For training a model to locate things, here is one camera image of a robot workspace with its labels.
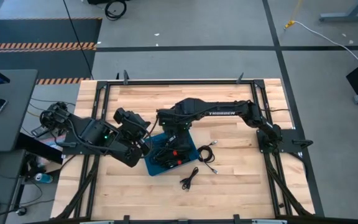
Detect grey desk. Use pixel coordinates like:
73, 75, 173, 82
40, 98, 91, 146
0, 68, 39, 154

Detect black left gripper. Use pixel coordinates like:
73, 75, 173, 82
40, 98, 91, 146
112, 107, 152, 141

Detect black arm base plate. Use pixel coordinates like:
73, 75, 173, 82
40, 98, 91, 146
256, 129, 314, 154
61, 116, 105, 156

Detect white floor cable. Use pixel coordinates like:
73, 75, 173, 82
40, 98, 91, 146
293, 20, 358, 63

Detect black cable with red strap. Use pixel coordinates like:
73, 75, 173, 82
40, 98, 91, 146
154, 158, 195, 170
155, 148, 192, 159

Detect yellow cable with plug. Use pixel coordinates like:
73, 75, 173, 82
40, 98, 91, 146
284, 0, 304, 30

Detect thin black cable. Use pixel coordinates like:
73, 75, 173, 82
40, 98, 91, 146
62, 0, 94, 80

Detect grey metal table legs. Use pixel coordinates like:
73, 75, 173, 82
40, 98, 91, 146
318, 0, 358, 23

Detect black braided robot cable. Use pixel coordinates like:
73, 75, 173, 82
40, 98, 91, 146
146, 116, 161, 139

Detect coiled black floor cable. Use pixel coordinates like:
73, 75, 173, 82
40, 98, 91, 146
104, 0, 127, 22

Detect black mat with hazard stripes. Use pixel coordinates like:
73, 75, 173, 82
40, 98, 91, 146
0, 17, 103, 85

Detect black equipment case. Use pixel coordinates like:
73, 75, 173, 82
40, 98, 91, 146
87, 0, 130, 4

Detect blue plastic tray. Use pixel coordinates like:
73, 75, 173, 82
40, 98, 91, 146
143, 129, 200, 177

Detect black aluminium frame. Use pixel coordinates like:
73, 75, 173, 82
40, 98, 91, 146
51, 73, 326, 224

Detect cable with silver plugs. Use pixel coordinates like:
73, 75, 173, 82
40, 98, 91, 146
196, 139, 219, 175

